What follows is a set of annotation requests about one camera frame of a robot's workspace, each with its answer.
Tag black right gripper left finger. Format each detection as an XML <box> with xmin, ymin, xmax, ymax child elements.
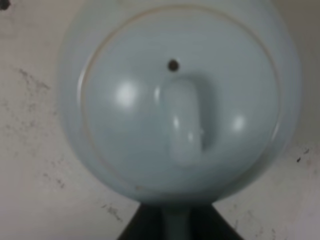
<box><xmin>117</xmin><ymin>203</ymin><xmax>170</xmax><ymax>240</ymax></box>

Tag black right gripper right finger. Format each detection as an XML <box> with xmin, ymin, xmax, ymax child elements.
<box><xmin>185</xmin><ymin>204</ymin><xmax>243</xmax><ymax>240</ymax></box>

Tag light blue porcelain teapot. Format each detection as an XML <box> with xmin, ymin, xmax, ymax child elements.
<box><xmin>56</xmin><ymin>0</ymin><xmax>302</xmax><ymax>240</ymax></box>

